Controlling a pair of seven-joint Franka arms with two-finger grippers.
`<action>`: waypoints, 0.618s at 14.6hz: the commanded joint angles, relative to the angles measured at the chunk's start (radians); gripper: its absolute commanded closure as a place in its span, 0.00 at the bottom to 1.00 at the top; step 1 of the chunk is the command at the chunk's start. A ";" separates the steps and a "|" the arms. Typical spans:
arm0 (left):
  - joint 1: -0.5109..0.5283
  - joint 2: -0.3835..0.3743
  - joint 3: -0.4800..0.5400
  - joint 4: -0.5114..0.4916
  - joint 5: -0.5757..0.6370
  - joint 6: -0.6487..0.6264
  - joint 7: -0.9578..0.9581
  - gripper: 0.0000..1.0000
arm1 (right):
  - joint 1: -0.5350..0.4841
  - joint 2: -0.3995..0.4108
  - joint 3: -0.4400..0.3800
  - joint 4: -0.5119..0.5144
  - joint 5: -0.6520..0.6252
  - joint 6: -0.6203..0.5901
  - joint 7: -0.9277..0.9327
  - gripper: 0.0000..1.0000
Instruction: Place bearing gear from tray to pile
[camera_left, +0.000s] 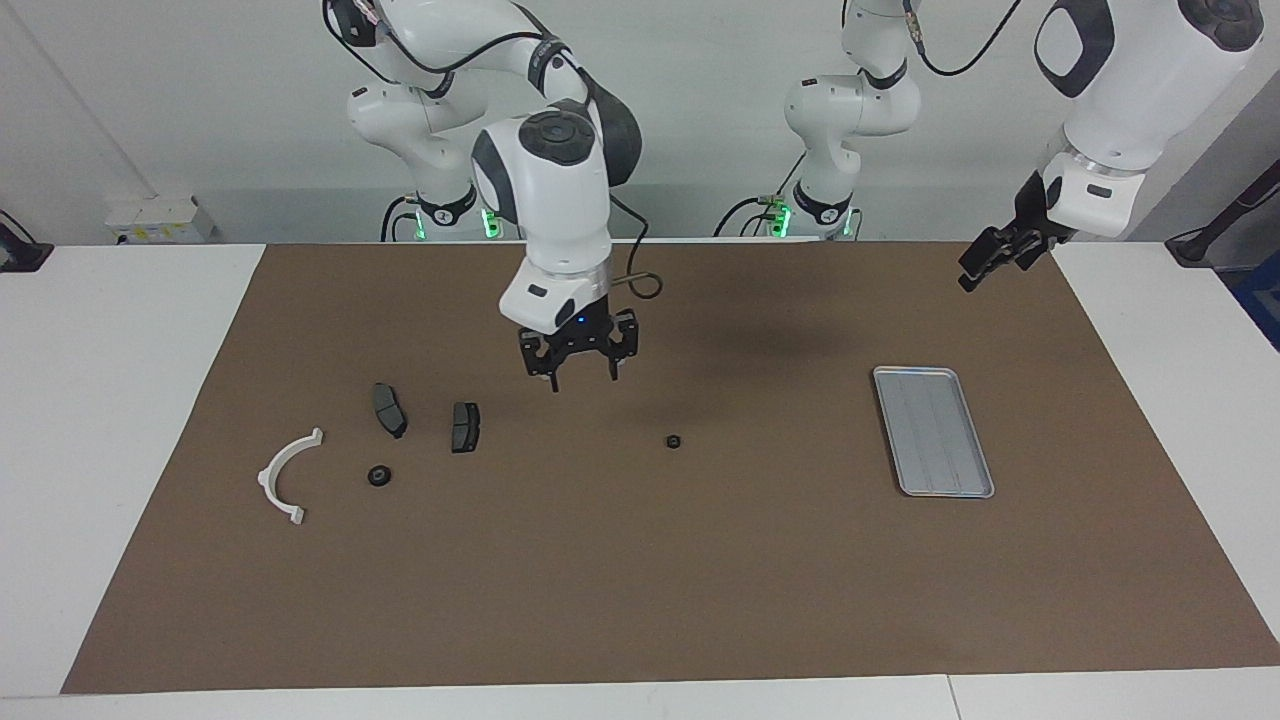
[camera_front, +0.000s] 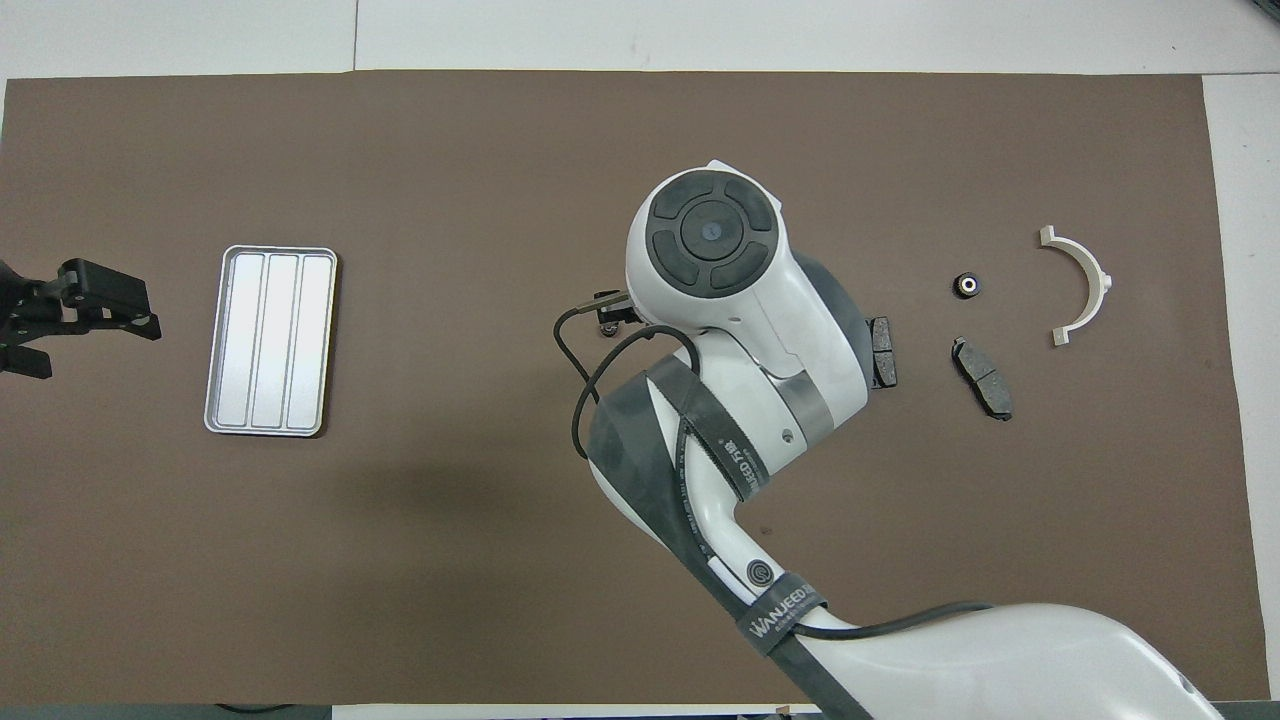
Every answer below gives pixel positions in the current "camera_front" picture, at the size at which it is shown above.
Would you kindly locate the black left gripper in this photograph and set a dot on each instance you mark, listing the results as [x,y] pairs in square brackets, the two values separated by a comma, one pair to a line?
[35,305]

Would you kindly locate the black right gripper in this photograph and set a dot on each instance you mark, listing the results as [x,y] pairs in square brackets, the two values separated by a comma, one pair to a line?
[615,315]

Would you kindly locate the large black bearing gear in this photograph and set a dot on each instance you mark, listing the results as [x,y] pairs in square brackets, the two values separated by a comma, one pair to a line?
[965,285]

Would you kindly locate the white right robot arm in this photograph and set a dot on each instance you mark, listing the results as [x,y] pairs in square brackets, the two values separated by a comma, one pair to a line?
[740,300]

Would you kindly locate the silver metal tray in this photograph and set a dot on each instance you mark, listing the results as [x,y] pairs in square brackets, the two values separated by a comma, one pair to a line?
[270,340]

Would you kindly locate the brown table mat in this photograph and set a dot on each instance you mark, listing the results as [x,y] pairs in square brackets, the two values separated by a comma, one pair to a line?
[450,150]

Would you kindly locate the rectangular grey brake pad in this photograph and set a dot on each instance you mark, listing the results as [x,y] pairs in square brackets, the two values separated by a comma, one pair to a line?
[885,355]

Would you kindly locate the curved grey brake pad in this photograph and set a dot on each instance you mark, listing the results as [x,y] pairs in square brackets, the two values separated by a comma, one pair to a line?
[982,378]

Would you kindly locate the white semicircular bracket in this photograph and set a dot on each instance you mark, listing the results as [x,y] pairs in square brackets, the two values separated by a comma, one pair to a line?
[1100,285]

